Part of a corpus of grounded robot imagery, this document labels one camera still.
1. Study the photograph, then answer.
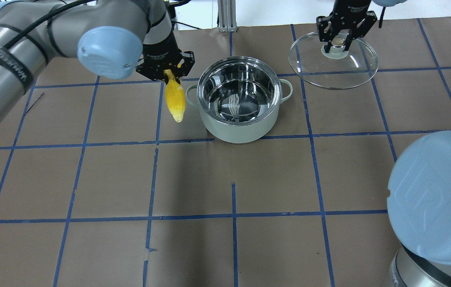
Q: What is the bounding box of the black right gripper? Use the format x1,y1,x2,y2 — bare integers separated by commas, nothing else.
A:
316,0,377,54

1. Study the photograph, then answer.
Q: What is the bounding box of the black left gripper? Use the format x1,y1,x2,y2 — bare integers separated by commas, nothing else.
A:
135,40,195,83

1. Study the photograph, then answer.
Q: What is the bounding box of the yellow corn cob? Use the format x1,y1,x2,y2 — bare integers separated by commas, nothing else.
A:
164,69,186,122

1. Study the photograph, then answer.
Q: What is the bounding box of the glass pot lid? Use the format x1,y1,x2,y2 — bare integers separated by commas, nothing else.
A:
288,31,380,90

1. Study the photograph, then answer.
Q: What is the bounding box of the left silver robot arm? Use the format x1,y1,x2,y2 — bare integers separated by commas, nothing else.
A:
0,0,195,122

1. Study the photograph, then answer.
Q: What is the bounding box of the pale green cooking pot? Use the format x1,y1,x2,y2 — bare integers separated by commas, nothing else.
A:
185,56,294,144

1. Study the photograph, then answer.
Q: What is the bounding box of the brown gridded table mat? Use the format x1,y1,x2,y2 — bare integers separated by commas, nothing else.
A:
0,18,451,287

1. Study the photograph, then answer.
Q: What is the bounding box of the aluminium frame post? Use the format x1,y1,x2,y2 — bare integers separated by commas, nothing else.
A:
218,0,238,33

